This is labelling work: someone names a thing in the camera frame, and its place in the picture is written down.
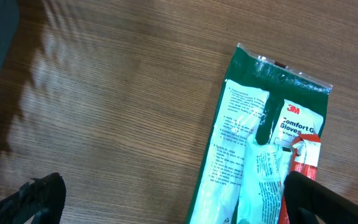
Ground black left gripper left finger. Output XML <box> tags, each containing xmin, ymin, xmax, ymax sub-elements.
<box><xmin>0</xmin><ymin>172</ymin><xmax>67</xmax><ymax>224</ymax></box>

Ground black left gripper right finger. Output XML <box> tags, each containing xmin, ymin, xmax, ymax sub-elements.
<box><xmin>284</xmin><ymin>171</ymin><xmax>358</xmax><ymax>224</ymax></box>

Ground red white small packet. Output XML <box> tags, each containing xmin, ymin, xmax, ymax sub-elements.
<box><xmin>278</xmin><ymin>134</ymin><xmax>321</xmax><ymax>224</ymax></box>

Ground teal white small packet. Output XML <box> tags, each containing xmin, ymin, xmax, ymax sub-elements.
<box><xmin>236</xmin><ymin>134</ymin><xmax>292</xmax><ymax>224</ymax></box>

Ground green 3M gloves package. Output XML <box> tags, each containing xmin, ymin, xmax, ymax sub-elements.
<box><xmin>186</xmin><ymin>44</ymin><xmax>333</xmax><ymax>223</ymax></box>

